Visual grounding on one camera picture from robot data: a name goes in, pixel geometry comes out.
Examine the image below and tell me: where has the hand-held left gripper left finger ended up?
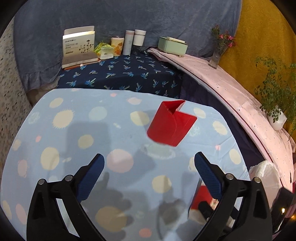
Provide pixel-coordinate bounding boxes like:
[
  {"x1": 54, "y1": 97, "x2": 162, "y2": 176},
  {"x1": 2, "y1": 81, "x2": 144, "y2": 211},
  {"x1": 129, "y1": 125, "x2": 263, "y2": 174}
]
[{"x1": 26, "y1": 153, "x2": 105, "y2": 241}]

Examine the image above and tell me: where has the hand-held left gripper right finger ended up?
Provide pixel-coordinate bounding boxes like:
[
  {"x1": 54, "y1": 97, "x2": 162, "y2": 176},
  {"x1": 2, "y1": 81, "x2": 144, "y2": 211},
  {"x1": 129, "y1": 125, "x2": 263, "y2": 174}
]
[{"x1": 194, "y1": 152, "x2": 273, "y2": 241}]

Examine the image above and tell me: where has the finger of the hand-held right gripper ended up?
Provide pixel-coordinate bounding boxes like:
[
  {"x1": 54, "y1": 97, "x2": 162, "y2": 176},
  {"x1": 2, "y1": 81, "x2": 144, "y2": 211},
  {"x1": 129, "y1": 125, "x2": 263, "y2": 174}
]
[{"x1": 198, "y1": 201, "x2": 219, "y2": 220}]

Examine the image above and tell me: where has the red and white paper cup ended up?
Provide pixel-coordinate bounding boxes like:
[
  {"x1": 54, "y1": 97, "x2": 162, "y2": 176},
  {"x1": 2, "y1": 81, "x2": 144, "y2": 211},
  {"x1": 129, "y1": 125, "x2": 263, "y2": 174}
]
[{"x1": 188, "y1": 183, "x2": 234, "y2": 228}]

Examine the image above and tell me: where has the white plastic bag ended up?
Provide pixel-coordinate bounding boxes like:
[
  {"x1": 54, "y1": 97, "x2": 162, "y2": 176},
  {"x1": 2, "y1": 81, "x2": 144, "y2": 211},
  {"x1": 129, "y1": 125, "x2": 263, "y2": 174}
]
[{"x1": 248, "y1": 160, "x2": 282, "y2": 200}]

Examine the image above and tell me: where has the red paper box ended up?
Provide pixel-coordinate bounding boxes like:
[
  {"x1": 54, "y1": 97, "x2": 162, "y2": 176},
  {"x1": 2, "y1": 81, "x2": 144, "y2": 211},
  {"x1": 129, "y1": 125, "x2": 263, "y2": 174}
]
[{"x1": 147, "y1": 100, "x2": 197, "y2": 147}]

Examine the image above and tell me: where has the blue dotted tablecloth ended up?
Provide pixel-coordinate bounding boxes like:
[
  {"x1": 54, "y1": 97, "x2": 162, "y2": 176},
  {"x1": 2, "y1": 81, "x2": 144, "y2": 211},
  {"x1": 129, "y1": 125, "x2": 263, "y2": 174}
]
[{"x1": 0, "y1": 88, "x2": 251, "y2": 241}]

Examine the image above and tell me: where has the dark purple cloth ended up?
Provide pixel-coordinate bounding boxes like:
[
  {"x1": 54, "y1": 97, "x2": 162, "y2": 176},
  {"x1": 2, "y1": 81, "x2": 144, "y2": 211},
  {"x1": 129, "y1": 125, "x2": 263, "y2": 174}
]
[{"x1": 179, "y1": 72, "x2": 265, "y2": 169}]

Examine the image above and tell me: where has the white plant pot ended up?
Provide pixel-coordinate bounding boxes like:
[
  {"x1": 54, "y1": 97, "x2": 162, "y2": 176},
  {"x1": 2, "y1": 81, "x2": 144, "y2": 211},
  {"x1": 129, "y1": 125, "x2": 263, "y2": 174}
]
[{"x1": 268, "y1": 111, "x2": 287, "y2": 130}]

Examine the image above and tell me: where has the pink cloth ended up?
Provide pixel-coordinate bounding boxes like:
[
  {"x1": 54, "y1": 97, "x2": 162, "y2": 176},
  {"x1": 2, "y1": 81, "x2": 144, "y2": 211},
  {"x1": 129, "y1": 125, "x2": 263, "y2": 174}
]
[{"x1": 148, "y1": 47, "x2": 296, "y2": 193}]

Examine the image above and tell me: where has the navy leaf print cloth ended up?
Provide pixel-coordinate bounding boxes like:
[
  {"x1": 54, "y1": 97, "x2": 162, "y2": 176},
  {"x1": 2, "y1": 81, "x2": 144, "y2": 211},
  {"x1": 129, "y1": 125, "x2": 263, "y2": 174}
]
[{"x1": 57, "y1": 52, "x2": 183, "y2": 98}]

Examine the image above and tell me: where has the green leafy plant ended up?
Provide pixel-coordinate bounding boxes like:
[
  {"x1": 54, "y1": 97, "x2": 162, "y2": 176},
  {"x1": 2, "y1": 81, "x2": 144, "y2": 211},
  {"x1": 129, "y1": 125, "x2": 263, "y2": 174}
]
[{"x1": 254, "y1": 57, "x2": 296, "y2": 123}]

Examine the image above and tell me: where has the glass vase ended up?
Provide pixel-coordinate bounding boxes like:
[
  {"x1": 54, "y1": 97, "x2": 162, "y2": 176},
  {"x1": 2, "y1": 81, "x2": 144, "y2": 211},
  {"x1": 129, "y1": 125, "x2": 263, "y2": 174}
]
[{"x1": 208, "y1": 45, "x2": 228, "y2": 69}]

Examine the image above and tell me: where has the green snack packet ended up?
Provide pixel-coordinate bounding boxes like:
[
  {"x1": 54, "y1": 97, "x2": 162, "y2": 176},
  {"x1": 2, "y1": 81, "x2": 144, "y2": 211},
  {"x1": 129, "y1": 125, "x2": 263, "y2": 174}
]
[{"x1": 94, "y1": 42, "x2": 115, "y2": 58}]

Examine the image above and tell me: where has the white booklet box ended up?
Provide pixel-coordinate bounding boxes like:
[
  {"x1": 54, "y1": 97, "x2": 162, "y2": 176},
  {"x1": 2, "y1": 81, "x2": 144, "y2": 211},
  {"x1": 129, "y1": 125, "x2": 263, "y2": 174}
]
[{"x1": 62, "y1": 25, "x2": 100, "y2": 70}]

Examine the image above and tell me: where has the yellow printed can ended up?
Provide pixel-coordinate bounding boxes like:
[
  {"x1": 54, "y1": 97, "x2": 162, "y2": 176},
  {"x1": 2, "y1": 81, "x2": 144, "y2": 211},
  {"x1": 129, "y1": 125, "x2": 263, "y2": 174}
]
[{"x1": 110, "y1": 36, "x2": 123, "y2": 56}]

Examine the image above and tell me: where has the pale green tissue box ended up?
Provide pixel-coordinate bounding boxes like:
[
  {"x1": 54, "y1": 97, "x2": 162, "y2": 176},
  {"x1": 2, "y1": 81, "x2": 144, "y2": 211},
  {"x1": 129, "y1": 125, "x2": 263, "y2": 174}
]
[{"x1": 158, "y1": 36, "x2": 188, "y2": 57}]

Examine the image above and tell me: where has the tall white bottle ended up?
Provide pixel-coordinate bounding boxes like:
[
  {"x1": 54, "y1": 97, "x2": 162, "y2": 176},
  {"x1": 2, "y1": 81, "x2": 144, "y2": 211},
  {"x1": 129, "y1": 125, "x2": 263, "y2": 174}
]
[{"x1": 122, "y1": 30, "x2": 134, "y2": 55}]

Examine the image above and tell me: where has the pink flower bunch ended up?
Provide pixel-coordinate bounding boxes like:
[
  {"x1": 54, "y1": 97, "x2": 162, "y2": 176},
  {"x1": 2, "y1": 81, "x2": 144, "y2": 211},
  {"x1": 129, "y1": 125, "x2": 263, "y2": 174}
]
[{"x1": 211, "y1": 25, "x2": 236, "y2": 48}]

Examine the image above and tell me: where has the white jar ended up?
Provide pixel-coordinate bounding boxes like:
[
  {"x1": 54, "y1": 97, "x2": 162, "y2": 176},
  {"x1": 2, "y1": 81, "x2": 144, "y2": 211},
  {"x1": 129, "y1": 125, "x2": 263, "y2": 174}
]
[{"x1": 133, "y1": 29, "x2": 146, "y2": 46}]

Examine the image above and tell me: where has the mustard yellow cloth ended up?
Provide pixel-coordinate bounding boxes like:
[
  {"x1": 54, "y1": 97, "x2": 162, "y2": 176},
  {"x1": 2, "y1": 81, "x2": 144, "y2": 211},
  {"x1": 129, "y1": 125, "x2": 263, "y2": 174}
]
[{"x1": 217, "y1": 0, "x2": 296, "y2": 139}]

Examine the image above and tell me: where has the blue grey blanket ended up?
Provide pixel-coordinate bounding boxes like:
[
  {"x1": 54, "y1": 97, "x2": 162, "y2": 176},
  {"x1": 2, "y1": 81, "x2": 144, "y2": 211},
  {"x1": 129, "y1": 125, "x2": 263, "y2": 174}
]
[{"x1": 14, "y1": 0, "x2": 242, "y2": 91}]

